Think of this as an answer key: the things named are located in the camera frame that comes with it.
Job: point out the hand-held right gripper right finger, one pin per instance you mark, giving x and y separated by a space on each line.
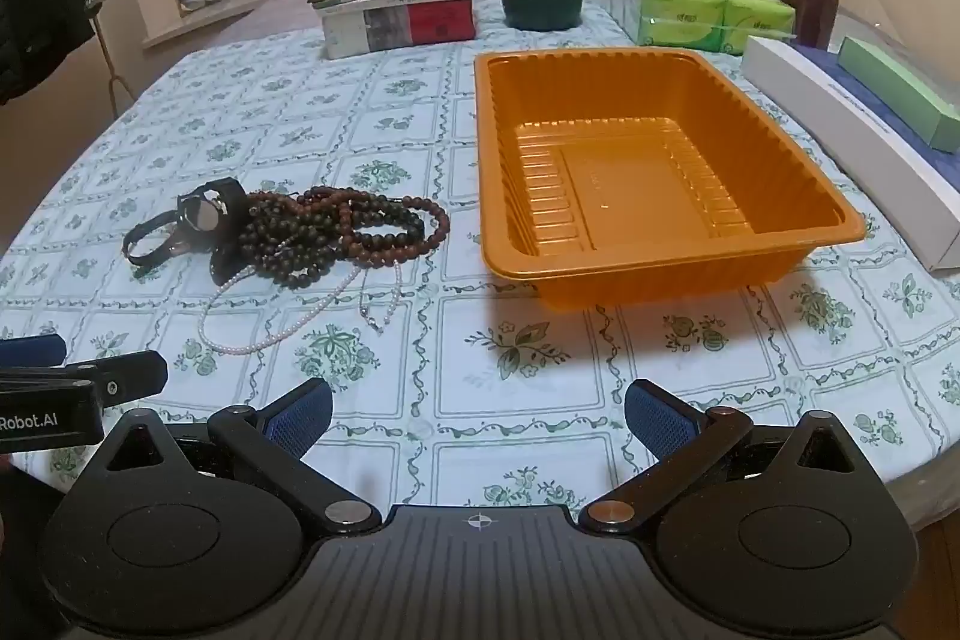
660 419

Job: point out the white and red printed box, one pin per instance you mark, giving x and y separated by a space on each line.
405 25

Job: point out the long white box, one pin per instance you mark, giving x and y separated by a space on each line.
847 138

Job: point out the green floral tablecloth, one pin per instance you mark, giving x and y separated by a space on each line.
300 108

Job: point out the orange plastic tray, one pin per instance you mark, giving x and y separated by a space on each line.
615 175

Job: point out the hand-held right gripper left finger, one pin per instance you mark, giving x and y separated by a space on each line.
300 419

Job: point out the thin metal coat stand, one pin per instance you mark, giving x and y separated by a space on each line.
112 78

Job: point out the long green box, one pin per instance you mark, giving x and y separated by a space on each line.
900 85

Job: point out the green tissue pack bundle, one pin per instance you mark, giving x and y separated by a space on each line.
705 14

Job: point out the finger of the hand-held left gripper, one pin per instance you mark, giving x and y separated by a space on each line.
30 351
131 374

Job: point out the black wrist watch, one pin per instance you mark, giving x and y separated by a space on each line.
199 212

